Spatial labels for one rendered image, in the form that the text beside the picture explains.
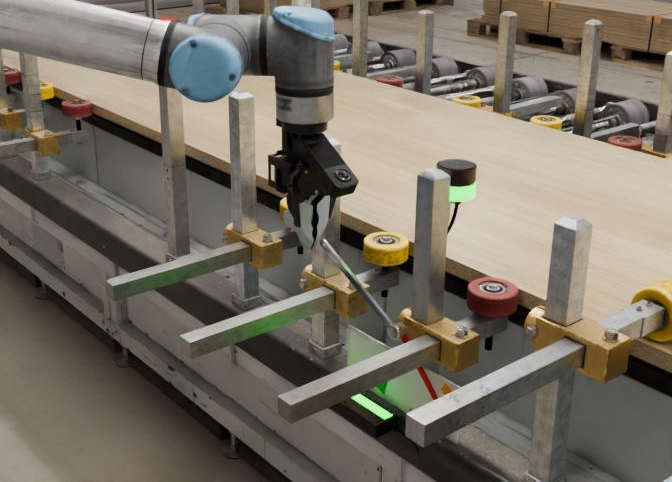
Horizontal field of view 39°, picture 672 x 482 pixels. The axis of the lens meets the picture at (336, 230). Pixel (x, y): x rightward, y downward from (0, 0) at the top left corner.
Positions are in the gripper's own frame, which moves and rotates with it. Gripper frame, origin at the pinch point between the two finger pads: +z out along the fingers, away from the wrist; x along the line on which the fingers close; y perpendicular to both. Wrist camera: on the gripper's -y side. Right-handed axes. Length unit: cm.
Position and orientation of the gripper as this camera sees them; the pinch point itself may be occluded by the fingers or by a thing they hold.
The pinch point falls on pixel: (312, 243)
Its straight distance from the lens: 151.2
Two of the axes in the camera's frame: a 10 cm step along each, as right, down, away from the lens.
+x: -7.7, 2.3, -5.9
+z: -0.1, 9.3, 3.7
